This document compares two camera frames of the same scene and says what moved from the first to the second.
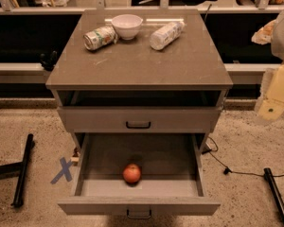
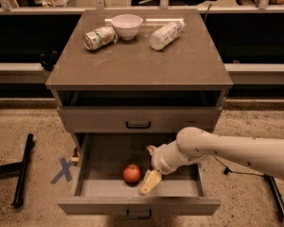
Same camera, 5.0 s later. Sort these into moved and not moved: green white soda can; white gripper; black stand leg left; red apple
Moved: white gripper
Not moved: green white soda can; black stand leg left; red apple
